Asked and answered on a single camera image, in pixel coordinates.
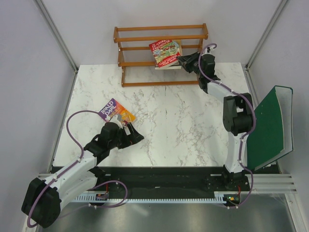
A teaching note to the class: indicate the Roald Dahl yellow purple book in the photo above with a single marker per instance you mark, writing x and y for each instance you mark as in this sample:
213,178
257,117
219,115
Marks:
113,109

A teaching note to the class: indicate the Nineteen Eighty-Four blue book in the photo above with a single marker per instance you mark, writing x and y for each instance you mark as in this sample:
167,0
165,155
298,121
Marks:
171,67

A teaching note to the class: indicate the wooden book rack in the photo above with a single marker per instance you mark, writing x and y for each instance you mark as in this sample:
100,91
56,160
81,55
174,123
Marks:
134,51

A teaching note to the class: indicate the aluminium front rail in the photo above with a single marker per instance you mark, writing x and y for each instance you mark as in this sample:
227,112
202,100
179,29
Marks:
262,183

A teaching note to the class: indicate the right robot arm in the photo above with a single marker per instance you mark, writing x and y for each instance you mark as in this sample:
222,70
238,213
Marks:
238,113

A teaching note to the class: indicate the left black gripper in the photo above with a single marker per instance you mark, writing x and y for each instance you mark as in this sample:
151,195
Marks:
131,139

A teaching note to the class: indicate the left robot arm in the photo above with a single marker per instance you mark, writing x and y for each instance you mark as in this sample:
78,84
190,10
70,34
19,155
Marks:
46,198

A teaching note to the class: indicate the red Treehouse book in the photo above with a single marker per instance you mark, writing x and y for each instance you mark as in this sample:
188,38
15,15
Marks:
165,53

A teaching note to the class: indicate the right aluminium frame post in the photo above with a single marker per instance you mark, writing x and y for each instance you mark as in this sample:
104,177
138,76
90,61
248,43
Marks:
270,26

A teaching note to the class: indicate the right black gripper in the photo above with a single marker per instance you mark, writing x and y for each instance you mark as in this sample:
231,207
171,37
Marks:
186,61

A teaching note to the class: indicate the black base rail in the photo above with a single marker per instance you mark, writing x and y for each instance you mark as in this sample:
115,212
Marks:
166,182

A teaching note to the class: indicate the green lever arch file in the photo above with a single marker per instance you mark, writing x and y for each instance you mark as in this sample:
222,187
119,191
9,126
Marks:
272,138

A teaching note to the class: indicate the white slotted cable duct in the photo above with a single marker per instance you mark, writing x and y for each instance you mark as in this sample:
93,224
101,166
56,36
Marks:
92,197

